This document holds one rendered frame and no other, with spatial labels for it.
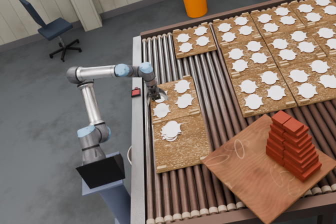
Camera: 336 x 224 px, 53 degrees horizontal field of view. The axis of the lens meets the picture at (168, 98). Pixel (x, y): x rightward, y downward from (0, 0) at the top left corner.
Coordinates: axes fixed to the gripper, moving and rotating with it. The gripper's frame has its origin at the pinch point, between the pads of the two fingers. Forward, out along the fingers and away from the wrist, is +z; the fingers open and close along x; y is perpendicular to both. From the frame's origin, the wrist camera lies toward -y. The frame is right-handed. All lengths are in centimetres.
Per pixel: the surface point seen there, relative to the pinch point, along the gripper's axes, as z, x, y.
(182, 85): 8.0, 18.5, -21.9
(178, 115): 8.9, 11.8, 8.2
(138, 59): 11, -16, -75
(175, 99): 8.9, 11.3, -9.1
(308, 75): 8, 106, 1
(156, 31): 7, 5, -109
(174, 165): 9, 4, 50
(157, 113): 8.1, -2.8, 2.1
